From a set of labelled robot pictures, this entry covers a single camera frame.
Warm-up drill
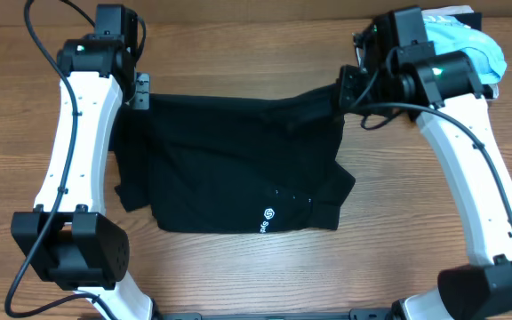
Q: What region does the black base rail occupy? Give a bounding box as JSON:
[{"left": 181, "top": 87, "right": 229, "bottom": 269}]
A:
[{"left": 154, "top": 308, "right": 395, "bottom": 320}]

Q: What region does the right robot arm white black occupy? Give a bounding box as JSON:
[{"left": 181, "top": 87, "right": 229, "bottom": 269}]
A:
[{"left": 335, "top": 49, "right": 512, "bottom": 319}]

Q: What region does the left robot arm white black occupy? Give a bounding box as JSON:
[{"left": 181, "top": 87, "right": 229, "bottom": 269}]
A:
[{"left": 4, "top": 35, "right": 160, "bottom": 319}]

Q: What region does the light blue folded garment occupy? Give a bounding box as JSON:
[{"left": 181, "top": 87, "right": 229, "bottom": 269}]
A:
[{"left": 422, "top": 15, "right": 508, "bottom": 85}]

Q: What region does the beige folded garment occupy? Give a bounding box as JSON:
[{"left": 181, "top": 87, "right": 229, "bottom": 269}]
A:
[{"left": 422, "top": 5, "right": 500, "bottom": 100}]

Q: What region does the black t-shirt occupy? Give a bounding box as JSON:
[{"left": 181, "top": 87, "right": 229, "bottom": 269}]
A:
[{"left": 110, "top": 85, "right": 355, "bottom": 234}]

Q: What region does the black folded garment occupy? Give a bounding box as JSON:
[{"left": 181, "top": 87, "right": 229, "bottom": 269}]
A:
[{"left": 455, "top": 12, "right": 494, "bottom": 100}]

